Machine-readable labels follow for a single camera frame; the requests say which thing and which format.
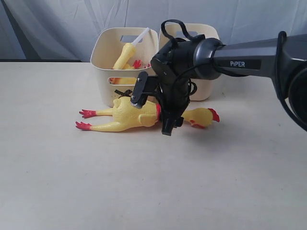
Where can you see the headless yellow chicken body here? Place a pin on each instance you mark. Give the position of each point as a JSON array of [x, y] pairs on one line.
[[124, 80]]

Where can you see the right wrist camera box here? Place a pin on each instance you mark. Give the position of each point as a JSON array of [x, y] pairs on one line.
[[144, 87]]

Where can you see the cream bin with X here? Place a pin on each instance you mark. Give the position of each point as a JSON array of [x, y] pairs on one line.
[[108, 49]]

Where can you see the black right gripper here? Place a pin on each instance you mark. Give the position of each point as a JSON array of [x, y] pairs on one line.
[[169, 63]]

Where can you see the white backdrop curtain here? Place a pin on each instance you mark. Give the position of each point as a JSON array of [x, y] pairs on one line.
[[68, 29]]

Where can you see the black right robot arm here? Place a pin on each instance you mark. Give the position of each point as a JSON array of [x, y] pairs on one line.
[[282, 59]]

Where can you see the whole rubber chicken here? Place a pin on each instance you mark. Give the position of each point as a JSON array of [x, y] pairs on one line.
[[125, 116]]

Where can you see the broken chicken head with tube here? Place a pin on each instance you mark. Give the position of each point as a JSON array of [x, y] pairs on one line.
[[129, 50]]

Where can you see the cream bin with O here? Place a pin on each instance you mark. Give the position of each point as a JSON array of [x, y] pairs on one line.
[[205, 87]]

